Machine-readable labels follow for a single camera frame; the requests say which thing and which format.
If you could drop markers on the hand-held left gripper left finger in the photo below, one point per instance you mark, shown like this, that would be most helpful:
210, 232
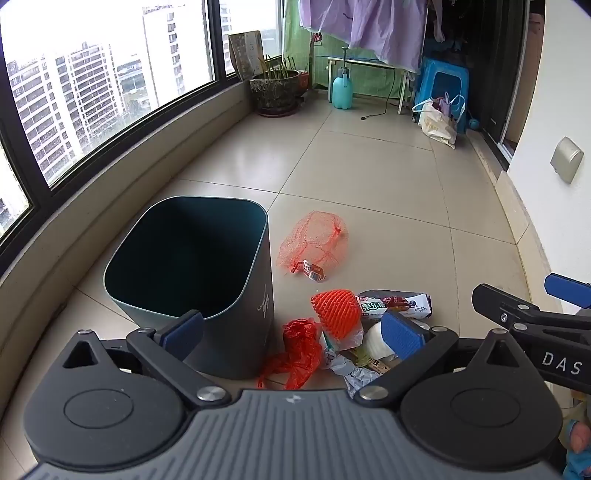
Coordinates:
184, 332

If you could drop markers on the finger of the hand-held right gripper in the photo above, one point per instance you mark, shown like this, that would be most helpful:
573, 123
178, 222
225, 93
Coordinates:
569, 290
498, 305

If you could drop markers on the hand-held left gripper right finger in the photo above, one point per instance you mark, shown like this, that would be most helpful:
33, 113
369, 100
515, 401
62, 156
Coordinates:
405, 336

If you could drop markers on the white purple biscuit packet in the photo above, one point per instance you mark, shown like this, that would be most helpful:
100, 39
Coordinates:
411, 302

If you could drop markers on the yellow sachet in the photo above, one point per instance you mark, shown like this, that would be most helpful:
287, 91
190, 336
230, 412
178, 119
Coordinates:
374, 364

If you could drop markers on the dark green trash bin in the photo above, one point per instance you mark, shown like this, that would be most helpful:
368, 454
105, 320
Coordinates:
240, 332

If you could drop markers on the orange foam fruit net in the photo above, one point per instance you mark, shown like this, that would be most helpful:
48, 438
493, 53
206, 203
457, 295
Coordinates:
337, 311

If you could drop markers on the red plastic bag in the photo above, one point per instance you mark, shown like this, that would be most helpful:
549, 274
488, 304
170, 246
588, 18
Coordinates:
300, 350

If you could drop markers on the orange mesh net bag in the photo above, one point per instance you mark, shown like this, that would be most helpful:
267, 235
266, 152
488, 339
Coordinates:
314, 235

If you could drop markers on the white shopping bag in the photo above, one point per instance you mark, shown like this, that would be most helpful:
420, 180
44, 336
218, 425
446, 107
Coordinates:
434, 122

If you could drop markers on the dark sliding door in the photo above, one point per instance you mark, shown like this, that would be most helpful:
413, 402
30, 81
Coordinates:
503, 69

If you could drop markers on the blue plastic stool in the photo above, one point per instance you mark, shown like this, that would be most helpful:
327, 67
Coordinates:
431, 69

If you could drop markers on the teal spray bottle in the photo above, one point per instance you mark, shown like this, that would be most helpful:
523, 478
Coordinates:
342, 90

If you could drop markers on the dark ceramic plant pot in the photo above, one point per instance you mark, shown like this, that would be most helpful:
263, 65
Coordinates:
274, 94

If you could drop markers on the white bench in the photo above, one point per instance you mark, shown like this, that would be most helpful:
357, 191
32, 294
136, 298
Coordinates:
369, 61

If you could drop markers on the green potted plant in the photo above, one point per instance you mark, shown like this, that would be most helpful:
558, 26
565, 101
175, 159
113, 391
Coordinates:
277, 69

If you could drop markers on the cardboard box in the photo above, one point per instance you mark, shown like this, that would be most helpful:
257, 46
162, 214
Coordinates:
244, 53

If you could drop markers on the dark hanging clothes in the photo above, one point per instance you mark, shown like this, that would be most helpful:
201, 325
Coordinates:
443, 23

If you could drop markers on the green screen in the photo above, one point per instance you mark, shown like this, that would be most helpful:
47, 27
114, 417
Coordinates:
295, 50

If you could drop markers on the purple hanging cloth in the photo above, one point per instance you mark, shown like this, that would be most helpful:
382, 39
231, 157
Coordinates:
369, 27

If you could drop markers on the grey wall socket cover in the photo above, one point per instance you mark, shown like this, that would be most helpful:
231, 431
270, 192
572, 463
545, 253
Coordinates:
567, 159

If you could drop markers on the black window frame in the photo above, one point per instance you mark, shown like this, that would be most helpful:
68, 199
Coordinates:
220, 41

